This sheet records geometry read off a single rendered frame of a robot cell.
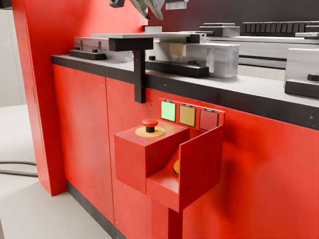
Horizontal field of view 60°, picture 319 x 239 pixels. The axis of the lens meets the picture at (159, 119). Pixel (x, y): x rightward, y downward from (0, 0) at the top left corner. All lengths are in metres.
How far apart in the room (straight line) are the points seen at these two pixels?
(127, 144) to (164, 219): 0.21
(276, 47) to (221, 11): 0.55
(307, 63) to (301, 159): 0.23
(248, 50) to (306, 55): 0.41
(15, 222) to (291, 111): 1.54
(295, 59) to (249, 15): 0.72
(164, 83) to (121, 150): 0.29
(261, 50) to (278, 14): 0.32
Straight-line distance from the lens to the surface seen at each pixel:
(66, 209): 1.80
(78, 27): 1.76
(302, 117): 0.62
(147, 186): 0.62
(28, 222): 1.78
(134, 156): 0.62
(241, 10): 1.46
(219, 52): 0.86
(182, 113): 0.69
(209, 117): 0.65
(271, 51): 1.06
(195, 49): 0.92
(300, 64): 0.74
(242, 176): 0.74
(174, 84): 0.82
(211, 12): 1.57
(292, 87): 0.69
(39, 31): 1.68
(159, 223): 0.74
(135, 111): 1.01
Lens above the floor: 1.01
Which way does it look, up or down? 18 degrees down
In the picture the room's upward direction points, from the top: straight up
